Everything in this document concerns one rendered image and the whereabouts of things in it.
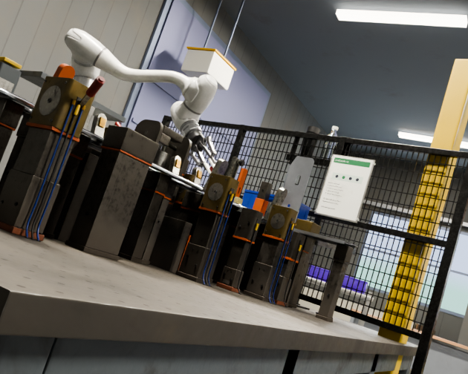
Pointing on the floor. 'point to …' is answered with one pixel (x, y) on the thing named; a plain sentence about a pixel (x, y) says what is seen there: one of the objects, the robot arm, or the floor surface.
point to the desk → (444, 356)
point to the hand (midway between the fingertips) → (211, 166)
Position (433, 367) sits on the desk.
